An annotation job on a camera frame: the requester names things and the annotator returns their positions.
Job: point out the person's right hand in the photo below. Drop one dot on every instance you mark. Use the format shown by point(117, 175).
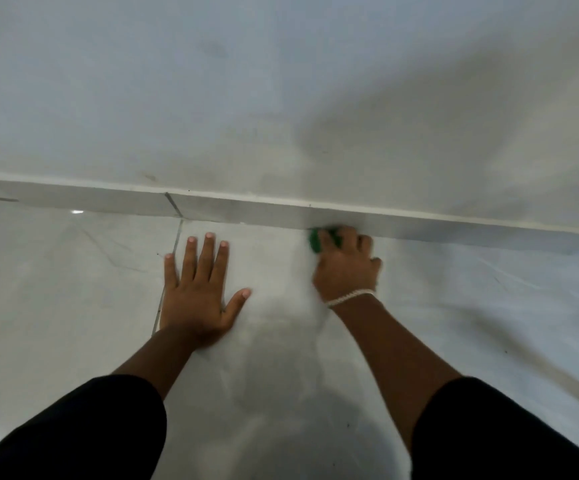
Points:
point(344, 274)

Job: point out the person's left hand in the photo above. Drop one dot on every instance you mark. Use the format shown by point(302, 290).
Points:
point(194, 304)

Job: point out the person's right fingers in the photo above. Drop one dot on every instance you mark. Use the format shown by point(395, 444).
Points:
point(352, 242)

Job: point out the person's left thumb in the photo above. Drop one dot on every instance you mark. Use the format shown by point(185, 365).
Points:
point(237, 302)

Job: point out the person's left little finger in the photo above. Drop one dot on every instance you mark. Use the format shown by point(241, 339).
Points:
point(170, 270)

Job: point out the person's left middle finger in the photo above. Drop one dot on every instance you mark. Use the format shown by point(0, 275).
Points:
point(205, 255)

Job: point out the green scouring pad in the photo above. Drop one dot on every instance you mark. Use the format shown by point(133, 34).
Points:
point(315, 240)

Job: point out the person's right forearm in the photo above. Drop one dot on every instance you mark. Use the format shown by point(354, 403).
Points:
point(394, 364)

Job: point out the person's left forearm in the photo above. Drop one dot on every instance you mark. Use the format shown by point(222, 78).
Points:
point(162, 359)

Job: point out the white tile baseboard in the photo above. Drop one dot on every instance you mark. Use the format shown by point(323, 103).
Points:
point(269, 212)

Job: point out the black left sleeve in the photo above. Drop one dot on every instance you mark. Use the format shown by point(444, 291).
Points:
point(79, 429)

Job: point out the black sleeve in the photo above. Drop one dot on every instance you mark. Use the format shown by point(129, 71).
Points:
point(489, 434)
point(79, 429)

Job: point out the black right sleeve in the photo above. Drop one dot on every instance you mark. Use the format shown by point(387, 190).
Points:
point(489, 434)

